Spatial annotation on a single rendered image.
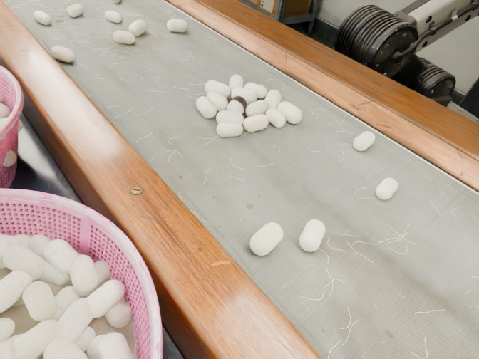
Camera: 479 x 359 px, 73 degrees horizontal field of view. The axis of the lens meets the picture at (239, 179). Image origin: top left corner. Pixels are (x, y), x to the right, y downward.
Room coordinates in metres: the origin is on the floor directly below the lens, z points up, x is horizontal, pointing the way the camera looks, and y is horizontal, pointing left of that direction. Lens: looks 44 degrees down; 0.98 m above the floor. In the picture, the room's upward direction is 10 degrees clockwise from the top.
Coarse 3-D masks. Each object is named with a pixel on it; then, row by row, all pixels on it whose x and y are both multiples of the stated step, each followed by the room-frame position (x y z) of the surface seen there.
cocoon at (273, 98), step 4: (272, 92) 0.41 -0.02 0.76; (276, 92) 0.41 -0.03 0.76; (268, 96) 0.40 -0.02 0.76; (272, 96) 0.40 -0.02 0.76; (276, 96) 0.40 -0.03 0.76; (280, 96) 0.41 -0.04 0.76; (264, 100) 0.39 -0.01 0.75; (268, 100) 0.39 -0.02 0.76; (272, 100) 0.39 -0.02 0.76; (276, 100) 0.39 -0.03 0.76; (280, 100) 0.40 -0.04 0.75; (268, 104) 0.39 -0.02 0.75; (272, 104) 0.39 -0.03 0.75; (276, 104) 0.39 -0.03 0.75; (276, 108) 0.39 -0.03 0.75
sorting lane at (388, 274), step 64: (64, 0) 0.66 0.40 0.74; (128, 0) 0.72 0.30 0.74; (64, 64) 0.42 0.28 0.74; (128, 64) 0.45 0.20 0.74; (192, 64) 0.49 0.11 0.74; (256, 64) 0.53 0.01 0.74; (128, 128) 0.30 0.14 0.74; (192, 128) 0.32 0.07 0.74; (320, 128) 0.37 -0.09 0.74; (192, 192) 0.22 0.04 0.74; (256, 192) 0.23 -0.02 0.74; (320, 192) 0.25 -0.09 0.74; (448, 192) 0.29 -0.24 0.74; (256, 256) 0.16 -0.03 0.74; (320, 256) 0.17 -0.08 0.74; (384, 256) 0.18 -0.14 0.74; (448, 256) 0.19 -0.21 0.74; (320, 320) 0.11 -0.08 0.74; (384, 320) 0.12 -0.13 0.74; (448, 320) 0.13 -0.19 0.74
